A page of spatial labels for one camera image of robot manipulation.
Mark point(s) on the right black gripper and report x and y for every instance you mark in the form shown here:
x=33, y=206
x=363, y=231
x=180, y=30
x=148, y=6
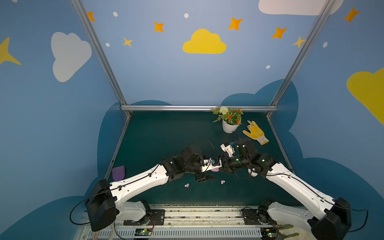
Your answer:
x=227, y=165

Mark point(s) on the white potted flower plant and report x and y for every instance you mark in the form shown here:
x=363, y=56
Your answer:
x=231, y=118

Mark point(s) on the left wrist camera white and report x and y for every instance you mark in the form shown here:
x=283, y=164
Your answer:
x=207, y=165

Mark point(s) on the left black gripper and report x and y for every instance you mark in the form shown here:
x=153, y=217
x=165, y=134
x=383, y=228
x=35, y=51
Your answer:
x=201, y=176

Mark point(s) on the yellow work glove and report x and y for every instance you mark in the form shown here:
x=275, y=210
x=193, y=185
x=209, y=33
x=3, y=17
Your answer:
x=254, y=132

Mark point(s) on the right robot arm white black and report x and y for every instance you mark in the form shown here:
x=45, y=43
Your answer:
x=323, y=216

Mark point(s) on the white earbud charging case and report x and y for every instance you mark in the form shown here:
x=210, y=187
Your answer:
x=252, y=172

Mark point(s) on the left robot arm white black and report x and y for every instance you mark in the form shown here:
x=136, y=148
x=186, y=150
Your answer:
x=105, y=198

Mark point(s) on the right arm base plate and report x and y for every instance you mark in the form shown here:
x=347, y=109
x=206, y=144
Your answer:
x=256, y=217

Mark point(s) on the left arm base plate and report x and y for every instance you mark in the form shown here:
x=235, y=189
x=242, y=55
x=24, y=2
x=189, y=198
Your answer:
x=157, y=218

